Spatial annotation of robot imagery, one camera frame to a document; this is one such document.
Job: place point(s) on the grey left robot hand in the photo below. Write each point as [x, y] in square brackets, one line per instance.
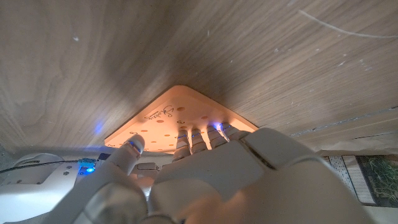
[233, 174]

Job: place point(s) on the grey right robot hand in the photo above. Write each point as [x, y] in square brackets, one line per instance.
[146, 174]

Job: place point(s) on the orange peg board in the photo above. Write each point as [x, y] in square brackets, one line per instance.
[168, 121]

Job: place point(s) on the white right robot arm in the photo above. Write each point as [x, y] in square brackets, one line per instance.
[37, 193]

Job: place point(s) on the printed fabric backdrop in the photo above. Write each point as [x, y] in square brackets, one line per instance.
[382, 177]

